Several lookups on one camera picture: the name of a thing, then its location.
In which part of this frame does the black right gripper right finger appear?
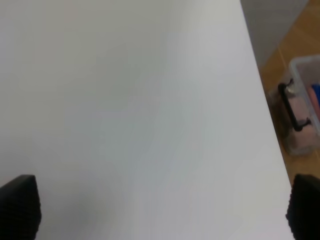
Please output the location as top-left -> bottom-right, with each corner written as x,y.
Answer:
286,174 -> 320,240

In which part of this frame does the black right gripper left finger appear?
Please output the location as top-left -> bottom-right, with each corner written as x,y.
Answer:
0,174 -> 42,240

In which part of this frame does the clear plastic storage bin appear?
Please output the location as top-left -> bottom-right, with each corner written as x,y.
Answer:
267,54 -> 320,155

